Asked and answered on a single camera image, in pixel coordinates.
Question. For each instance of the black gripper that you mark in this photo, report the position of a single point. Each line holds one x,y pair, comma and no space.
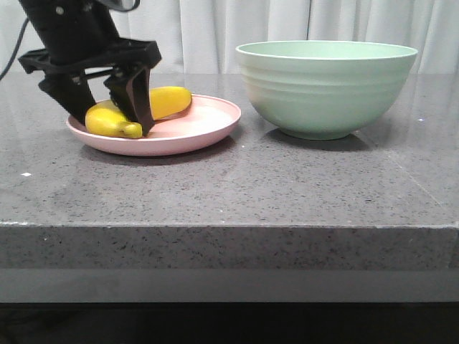
81,34

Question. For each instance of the yellow banana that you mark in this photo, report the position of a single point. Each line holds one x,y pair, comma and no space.
106,119

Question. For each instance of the pink plate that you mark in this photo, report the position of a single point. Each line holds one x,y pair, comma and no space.
205,122

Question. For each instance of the green bowl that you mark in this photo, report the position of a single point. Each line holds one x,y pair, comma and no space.
321,89

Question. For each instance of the white curtain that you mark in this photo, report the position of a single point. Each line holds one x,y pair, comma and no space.
198,37

